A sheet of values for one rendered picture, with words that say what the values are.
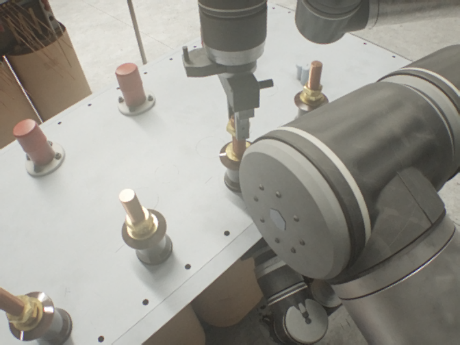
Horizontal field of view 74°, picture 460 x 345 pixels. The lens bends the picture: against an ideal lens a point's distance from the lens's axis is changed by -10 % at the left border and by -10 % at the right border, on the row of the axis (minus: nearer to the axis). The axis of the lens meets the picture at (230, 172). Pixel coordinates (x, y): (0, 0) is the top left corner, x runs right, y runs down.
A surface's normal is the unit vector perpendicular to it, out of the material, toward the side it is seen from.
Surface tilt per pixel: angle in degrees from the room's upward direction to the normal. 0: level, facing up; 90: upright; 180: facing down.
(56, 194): 0
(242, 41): 90
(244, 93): 90
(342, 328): 0
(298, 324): 13
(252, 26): 90
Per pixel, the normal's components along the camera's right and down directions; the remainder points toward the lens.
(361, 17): 0.10, 0.84
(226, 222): -0.05, -0.62
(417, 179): 0.44, -0.47
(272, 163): -0.84, 0.32
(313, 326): 0.12, -0.50
